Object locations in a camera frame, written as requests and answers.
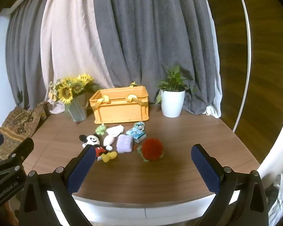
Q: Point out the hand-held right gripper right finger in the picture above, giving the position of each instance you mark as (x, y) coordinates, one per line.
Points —
(206, 169)

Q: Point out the narrow grey curtain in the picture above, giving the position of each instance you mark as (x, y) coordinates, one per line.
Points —
(26, 56)

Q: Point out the white hoop tube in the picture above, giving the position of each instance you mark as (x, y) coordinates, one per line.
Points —
(250, 51)

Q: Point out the white grey cloth pile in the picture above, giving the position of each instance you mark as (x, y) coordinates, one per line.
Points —
(281, 193)

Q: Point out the brown patterned cloth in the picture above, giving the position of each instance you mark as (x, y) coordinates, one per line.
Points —
(16, 122)

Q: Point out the potted plant in white pot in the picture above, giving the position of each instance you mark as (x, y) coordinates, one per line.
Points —
(172, 103)

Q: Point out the white paper napkin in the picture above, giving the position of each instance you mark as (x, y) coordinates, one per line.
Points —
(115, 130)

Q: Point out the mouse plush toy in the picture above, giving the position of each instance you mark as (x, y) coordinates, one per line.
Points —
(94, 141)

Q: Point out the pale green ribbed vase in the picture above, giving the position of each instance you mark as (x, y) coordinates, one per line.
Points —
(77, 110)

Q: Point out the small pastel soft toy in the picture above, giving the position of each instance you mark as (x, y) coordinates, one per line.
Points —
(139, 126)

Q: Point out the large grey curtain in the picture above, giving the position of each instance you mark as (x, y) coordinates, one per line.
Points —
(151, 40)

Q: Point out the red fluffy ball toy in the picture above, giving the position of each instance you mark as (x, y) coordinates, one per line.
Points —
(152, 149)

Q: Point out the white oblong plush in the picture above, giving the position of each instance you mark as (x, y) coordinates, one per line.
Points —
(108, 141)

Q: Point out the white curtain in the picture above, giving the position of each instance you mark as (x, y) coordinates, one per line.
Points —
(214, 98)

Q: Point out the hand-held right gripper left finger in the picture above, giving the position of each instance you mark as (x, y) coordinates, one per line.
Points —
(81, 169)

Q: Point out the small blue printed box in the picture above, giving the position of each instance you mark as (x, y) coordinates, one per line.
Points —
(136, 134)

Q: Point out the green frog toy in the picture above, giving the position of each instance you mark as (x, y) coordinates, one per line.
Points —
(101, 129)

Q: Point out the beige curtain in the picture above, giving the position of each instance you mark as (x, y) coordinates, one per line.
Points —
(70, 40)

